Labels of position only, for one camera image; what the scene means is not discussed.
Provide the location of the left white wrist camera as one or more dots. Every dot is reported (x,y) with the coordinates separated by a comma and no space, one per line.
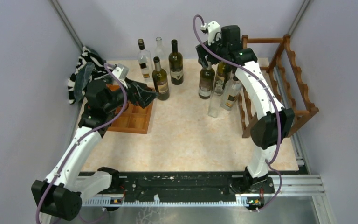
(120,72)

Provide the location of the zebra striped cloth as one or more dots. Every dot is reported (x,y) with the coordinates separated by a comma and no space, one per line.
(99,72)

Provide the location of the clear square spirit bottle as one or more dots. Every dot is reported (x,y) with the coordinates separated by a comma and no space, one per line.
(144,61)

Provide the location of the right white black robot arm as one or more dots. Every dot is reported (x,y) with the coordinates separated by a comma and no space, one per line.
(224,44)

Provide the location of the dark green wine bottle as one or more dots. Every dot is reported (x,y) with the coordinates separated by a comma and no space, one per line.
(206,82)

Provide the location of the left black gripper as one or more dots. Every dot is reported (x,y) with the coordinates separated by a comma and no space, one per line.
(144,96)

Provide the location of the dark wine bottle black cap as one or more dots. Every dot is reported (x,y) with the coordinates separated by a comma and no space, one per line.
(176,64)

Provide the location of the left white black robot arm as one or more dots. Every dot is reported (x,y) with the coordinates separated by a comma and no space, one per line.
(60,194)

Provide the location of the grey cable comb strip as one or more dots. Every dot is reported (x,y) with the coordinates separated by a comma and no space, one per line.
(107,201)

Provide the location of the brown wooden wine rack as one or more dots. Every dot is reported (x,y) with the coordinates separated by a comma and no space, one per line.
(280,84)

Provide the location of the orange wooden compartment tray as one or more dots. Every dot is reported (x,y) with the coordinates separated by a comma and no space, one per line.
(134,119)

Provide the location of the green wine bottle silver neck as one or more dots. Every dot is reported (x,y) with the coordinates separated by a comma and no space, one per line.
(160,80)

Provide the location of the olive wine bottle grey cap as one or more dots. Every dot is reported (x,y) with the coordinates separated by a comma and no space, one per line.
(223,74)

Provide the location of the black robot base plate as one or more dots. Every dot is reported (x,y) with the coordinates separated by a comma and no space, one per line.
(185,187)

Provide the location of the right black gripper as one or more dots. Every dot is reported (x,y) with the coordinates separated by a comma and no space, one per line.
(202,61)

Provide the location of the grey blue cloth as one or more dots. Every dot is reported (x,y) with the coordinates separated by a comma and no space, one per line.
(83,76)

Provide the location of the slim clear glass bottle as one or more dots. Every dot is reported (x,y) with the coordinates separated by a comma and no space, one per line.
(215,99)

